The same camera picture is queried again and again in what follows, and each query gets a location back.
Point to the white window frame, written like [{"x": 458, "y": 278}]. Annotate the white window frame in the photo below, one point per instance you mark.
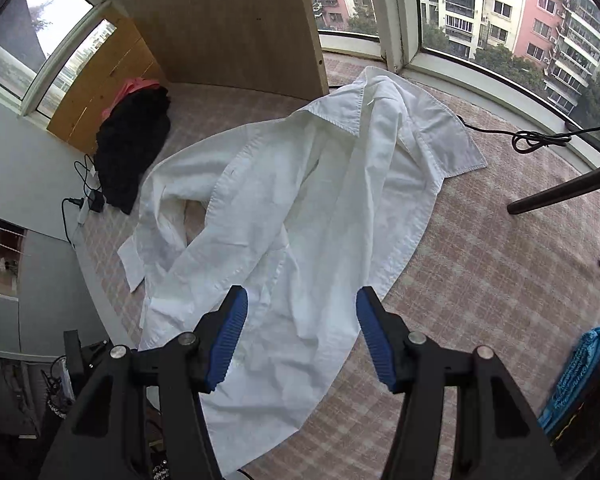
[{"x": 395, "y": 10}]

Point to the white power strip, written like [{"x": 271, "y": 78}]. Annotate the white power strip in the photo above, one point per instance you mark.
[{"x": 82, "y": 214}]

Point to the pink garment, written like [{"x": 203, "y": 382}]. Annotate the pink garment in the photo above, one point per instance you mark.
[{"x": 130, "y": 87}]

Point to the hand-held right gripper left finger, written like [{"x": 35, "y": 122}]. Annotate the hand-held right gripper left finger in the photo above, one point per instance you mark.
[{"x": 227, "y": 345}]

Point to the black power adapter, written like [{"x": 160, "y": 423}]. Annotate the black power adapter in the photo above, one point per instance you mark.
[{"x": 96, "y": 201}]

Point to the blue folded garment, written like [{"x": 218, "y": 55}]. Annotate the blue folded garment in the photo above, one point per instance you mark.
[{"x": 577, "y": 375}]

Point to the pink checked cloth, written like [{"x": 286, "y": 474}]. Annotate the pink checked cloth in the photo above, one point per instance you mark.
[{"x": 480, "y": 270}]

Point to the light wooden board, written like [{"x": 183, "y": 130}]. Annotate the light wooden board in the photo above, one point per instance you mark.
[{"x": 220, "y": 20}]

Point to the black tripod legs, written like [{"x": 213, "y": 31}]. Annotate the black tripod legs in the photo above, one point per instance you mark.
[{"x": 555, "y": 192}]

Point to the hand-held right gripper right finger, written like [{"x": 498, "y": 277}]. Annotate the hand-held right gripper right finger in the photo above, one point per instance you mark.
[{"x": 375, "y": 340}]

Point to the white shirt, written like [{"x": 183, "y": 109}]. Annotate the white shirt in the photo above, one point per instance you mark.
[{"x": 305, "y": 200}]

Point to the pine wood panel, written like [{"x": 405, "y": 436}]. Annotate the pine wood panel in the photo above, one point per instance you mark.
[{"x": 90, "y": 90}]

